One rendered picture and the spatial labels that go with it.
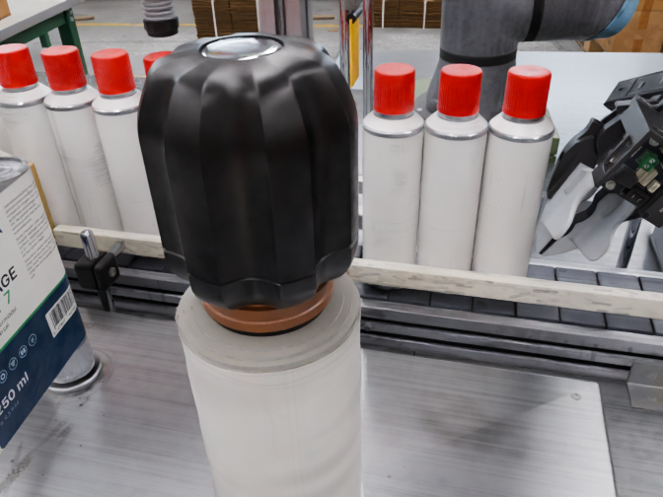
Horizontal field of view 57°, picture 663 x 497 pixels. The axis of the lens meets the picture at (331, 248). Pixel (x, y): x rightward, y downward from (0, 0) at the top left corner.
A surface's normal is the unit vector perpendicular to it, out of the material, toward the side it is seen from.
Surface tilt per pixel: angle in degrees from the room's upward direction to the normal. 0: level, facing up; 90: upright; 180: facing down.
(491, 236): 90
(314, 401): 90
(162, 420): 0
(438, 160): 90
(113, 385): 0
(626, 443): 0
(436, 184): 90
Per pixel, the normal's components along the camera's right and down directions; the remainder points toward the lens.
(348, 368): 0.86, 0.28
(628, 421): -0.03, -0.83
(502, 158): -0.71, 0.41
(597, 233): -0.84, -0.50
